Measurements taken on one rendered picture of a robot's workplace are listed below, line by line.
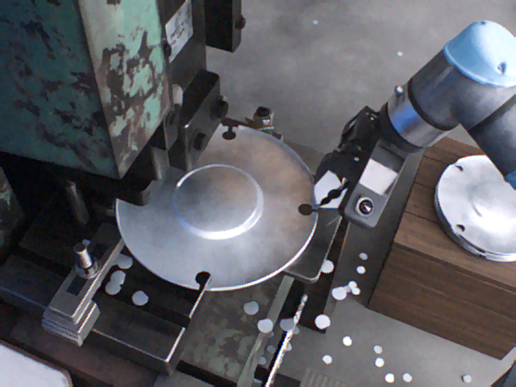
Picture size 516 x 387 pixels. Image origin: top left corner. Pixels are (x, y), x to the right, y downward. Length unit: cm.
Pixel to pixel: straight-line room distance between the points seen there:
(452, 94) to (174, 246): 41
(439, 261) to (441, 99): 78
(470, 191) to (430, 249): 19
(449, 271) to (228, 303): 64
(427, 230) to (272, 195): 62
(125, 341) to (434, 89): 52
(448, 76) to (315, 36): 180
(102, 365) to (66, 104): 52
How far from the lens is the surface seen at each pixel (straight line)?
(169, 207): 84
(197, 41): 71
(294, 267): 79
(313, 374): 139
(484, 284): 140
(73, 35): 42
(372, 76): 225
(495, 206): 145
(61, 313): 82
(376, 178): 70
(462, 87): 61
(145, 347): 82
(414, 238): 138
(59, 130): 52
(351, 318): 164
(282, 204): 84
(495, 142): 62
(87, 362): 93
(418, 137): 67
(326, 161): 75
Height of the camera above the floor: 146
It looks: 53 degrees down
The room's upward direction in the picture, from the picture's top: 3 degrees clockwise
